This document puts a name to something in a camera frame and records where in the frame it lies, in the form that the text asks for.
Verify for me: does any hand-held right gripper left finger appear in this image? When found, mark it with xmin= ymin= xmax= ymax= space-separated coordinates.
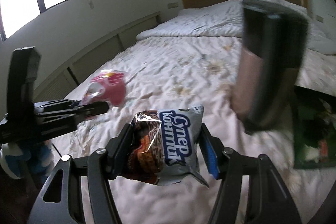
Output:
xmin=28 ymin=123 xmax=135 ymax=224

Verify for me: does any silver blue snack packet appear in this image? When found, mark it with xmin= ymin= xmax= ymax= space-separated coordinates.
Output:
xmin=125 ymin=105 xmax=210 ymax=188

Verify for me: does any thin black cable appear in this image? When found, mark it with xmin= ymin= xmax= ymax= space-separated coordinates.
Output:
xmin=51 ymin=142 xmax=64 ymax=160

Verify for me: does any pink cartoon snack packet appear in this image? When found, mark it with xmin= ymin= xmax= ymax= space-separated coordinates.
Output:
xmin=80 ymin=68 xmax=127 ymax=109

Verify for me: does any white quilted duvet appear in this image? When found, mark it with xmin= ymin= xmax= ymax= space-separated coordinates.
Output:
xmin=136 ymin=0 xmax=336 ymax=54

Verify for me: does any pink kettle with black handle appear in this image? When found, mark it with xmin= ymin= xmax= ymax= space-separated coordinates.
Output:
xmin=232 ymin=0 xmax=311 ymax=135

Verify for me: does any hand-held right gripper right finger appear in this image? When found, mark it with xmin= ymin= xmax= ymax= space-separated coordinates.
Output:
xmin=198 ymin=123 xmax=302 ymax=224

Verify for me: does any person's left hand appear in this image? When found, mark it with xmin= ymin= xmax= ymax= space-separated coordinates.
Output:
xmin=24 ymin=144 xmax=54 ymax=177

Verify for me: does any green box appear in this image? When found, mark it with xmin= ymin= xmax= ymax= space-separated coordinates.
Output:
xmin=292 ymin=86 xmax=336 ymax=170

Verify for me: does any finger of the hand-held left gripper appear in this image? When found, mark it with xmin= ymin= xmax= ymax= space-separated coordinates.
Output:
xmin=39 ymin=99 xmax=110 ymax=121
xmin=37 ymin=118 xmax=88 ymax=141

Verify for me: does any beige radiator cover cabinet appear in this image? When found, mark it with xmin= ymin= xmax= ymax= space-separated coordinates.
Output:
xmin=34 ymin=11 xmax=162 ymax=100

